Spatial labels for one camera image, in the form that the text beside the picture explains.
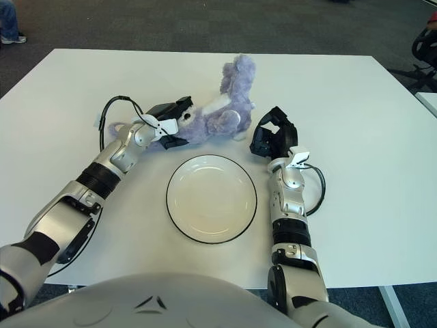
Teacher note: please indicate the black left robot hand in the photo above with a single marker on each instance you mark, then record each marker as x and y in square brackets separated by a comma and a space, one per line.
[164, 109]

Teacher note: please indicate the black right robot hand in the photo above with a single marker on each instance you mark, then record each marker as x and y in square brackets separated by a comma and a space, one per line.
[286, 136]

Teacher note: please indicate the purple plush bunny doll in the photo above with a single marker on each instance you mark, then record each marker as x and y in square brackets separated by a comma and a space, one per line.
[222, 123]

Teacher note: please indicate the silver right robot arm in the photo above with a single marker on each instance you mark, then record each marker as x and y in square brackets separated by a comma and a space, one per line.
[293, 198]

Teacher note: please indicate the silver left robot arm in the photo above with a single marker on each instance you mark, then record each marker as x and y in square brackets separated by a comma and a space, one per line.
[112, 153]

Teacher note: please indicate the white plate with black rim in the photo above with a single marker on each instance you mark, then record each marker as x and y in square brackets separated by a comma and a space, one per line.
[211, 201]

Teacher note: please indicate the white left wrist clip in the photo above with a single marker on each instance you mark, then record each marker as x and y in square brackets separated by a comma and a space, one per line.
[169, 125]

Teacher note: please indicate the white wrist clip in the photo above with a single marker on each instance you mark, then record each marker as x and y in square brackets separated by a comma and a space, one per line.
[169, 125]
[300, 156]

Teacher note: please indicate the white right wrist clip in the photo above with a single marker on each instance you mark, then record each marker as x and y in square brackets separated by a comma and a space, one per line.
[300, 156]

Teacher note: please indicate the white side table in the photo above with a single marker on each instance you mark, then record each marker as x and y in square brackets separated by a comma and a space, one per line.
[431, 102]

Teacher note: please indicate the black office chair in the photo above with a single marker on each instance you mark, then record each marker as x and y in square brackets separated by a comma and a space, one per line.
[423, 46]

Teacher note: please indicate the person in blue jeans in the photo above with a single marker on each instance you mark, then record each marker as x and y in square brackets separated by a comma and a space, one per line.
[8, 20]

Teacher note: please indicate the grey robot torso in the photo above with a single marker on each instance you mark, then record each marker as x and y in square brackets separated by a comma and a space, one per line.
[157, 294]

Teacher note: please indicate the person in red top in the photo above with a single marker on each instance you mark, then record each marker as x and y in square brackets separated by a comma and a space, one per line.
[433, 22]

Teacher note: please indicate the white table leg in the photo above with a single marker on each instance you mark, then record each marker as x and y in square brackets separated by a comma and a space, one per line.
[392, 305]

